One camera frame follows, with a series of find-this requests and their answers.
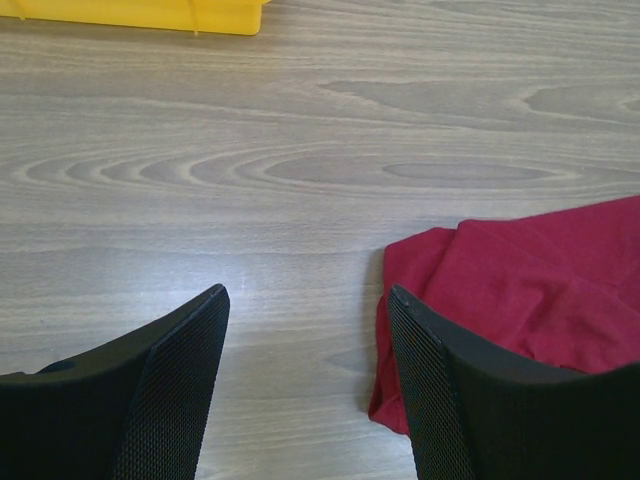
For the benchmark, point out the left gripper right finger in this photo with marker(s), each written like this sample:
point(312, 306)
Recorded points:
point(478, 411)

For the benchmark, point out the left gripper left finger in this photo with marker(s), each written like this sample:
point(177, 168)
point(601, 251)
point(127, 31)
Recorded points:
point(133, 408)

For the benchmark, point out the red t shirt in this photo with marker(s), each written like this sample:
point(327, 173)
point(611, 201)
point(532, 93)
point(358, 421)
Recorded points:
point(561, 288)

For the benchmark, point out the yellow plastic bin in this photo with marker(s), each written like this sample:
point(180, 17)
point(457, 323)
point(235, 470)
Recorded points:
point(202, 16)

